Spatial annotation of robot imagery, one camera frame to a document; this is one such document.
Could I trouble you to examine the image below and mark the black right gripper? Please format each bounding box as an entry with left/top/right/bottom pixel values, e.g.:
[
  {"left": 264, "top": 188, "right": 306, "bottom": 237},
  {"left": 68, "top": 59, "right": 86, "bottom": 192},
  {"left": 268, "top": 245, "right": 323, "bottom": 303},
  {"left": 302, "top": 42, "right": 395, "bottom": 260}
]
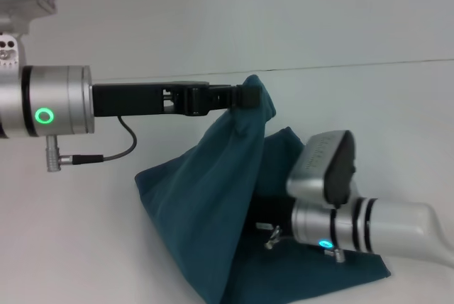
[{"left": 253, "top": 194, "right": 297, "bottom": 240}]

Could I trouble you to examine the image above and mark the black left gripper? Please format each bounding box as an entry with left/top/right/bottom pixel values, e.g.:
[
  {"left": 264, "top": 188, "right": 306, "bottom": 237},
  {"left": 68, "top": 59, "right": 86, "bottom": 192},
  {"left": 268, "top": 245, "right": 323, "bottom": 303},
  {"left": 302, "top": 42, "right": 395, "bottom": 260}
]
[{"left": 91, "top": 80, "right": 262, "bottom": 118}]

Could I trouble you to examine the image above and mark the teal t-shirt with FREE print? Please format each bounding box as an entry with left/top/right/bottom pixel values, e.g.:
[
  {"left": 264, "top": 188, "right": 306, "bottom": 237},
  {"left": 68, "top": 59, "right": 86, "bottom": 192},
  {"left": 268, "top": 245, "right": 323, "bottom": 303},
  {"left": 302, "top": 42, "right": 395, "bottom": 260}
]
[{"left": 133, "top": 74, "right": 392, "bottom": 304}]

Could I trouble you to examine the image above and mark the right wrist cable with connector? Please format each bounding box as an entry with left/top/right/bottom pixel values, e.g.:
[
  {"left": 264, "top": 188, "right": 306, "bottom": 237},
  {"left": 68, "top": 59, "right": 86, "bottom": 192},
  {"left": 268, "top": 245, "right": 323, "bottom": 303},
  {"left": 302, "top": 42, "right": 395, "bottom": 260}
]
[{"left": 263, "top": 225, "right": 345, "bottom": 264}]

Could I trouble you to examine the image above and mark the wrist cable with connector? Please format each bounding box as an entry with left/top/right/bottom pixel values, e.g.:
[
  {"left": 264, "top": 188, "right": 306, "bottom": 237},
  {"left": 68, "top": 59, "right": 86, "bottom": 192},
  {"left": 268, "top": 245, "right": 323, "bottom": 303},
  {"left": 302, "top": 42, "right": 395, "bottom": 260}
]
[
  {"left": 45, "top": 115, "right": 138, "bottom": 174},
  {"left": 263, "top": 225, "right": 345, "bottom": 264}
]

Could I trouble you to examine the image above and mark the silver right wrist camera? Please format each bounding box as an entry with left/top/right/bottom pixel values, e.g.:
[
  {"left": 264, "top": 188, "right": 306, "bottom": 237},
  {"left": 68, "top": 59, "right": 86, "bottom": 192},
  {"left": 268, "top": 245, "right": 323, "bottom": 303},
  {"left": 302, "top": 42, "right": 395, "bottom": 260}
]
[{"left": 285, "top": 129, "right": 358, "bottom": 210}]

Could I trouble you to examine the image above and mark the left wrist cable with connector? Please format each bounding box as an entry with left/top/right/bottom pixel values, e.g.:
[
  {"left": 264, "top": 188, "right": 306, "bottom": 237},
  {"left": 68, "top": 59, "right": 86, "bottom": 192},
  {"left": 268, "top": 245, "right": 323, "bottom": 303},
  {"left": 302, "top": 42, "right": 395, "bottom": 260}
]
[{"left": 45, "top": 115, "right": 138, "bottom": 174}]

